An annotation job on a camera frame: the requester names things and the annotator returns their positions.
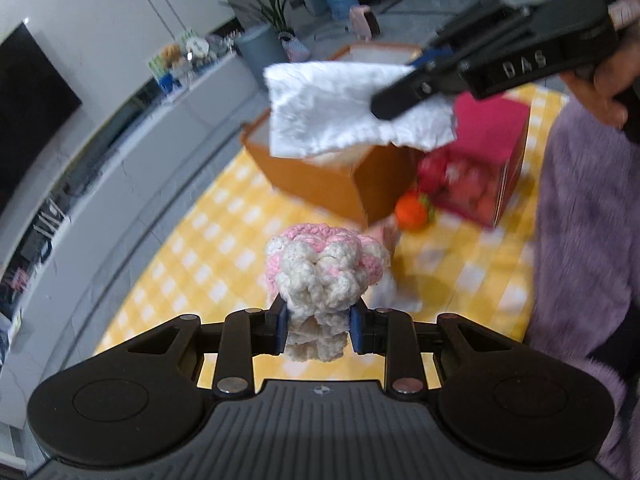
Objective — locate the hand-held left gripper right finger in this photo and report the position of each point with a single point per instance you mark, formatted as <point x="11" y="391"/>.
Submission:
<point x="356" y="330"/>

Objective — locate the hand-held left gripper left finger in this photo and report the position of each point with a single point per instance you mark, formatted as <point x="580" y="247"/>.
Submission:
<point x="281" y="327"/>

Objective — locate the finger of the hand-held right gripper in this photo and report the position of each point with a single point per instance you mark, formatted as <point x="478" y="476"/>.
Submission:
<point x="475" y="30"/>
<point x="405" y="95"/>

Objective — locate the pink and white crochet cloth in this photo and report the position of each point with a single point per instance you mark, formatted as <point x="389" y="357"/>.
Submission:
<point x="320" y="270"/>

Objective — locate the white crinkled towel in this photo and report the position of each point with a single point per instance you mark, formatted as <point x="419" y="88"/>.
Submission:
<point x="320" y="105"/>

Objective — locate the orange cardboard box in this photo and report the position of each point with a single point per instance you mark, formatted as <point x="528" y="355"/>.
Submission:
<point x="320" y="180"/>

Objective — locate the person's right hand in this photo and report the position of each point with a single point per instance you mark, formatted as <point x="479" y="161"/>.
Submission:
<point x="605" y="90"/>

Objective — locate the pink box with clear window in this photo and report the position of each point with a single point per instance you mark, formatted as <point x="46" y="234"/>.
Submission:
<point x="480" y="125"/>

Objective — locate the pink container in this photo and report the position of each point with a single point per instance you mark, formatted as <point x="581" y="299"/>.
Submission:
<point x="364" y="22"/>

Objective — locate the pink plastic packet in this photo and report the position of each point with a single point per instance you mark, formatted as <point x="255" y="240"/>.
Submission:
<point x="389" y="234"/>

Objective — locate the yellow checkered tablecloth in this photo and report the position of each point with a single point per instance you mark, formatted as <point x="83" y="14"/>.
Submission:
<point x="200" y="240"/>

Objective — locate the grey round bin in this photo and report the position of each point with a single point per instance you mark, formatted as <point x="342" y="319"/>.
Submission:
<point x="260" y="52"/>

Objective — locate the potted plant with long leaves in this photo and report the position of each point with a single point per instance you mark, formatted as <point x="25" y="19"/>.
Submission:
<point x="275" y="5"/>

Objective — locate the cluster of small ornaments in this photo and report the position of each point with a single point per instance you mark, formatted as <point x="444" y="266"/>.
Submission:
<point x="190" y="57"/>

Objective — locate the white tv cabinet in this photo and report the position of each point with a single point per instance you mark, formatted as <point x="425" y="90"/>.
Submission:
<point x="100" y="185"/>

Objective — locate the black television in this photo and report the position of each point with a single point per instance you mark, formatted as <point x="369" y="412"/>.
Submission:
<point x="25" y="110"/>

